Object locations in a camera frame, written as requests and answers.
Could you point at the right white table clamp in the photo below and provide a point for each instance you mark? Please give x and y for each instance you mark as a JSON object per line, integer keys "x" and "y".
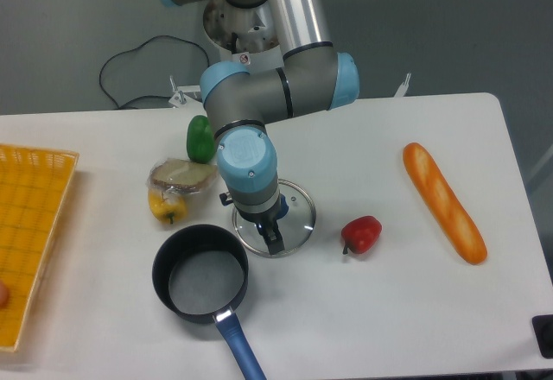
{"x": 403, "y": 87}

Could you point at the yellow bell pepper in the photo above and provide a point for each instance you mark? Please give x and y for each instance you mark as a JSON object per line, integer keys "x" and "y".
{"x": 168, "y": 208}

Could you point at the green bell pepper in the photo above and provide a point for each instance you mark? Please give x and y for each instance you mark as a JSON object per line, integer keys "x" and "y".
{"x": 200, "y": 143}

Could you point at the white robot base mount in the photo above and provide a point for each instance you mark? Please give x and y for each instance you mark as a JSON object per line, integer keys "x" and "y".
{"x": 247, "y": 36}

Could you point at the black corner device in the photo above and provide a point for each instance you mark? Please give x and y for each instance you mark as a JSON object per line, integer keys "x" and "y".
{"x": 543, "y": 329}

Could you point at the yellow woven basket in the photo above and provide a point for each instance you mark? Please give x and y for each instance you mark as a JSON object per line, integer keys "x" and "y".
{"x": 34, "y": 187}

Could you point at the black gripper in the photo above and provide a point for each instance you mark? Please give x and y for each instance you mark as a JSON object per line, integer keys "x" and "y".
{"x": 259, "y": 207}

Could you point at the orange baguette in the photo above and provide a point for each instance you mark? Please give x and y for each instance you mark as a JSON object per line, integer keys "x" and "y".
{"x": 442, "y": 202}

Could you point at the dark blue saucepan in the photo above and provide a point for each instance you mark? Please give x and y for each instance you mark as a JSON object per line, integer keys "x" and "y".
{"x": 201, "y": 274}

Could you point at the white table clamp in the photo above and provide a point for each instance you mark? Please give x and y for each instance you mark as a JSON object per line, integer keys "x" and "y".
{"x": 183, "y": 95}
{"x": 403, "y": 87}

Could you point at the left white table clamp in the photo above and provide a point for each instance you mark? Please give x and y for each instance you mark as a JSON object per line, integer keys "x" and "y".
{"x": 183, "y": 95}

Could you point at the slice of brown toast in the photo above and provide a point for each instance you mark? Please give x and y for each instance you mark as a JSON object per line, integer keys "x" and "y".
{"x": 182, "y": 176}

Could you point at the red bell pepper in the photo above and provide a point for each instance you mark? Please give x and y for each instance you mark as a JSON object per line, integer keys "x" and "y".
{"x": 360, "y": 235}

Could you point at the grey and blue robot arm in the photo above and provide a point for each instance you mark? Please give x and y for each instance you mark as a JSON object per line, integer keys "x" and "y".
{"x": 240, "y": 104}

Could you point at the glass pot lid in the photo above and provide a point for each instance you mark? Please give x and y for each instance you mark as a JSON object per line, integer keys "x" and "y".
{"x": 296, "y": 225}

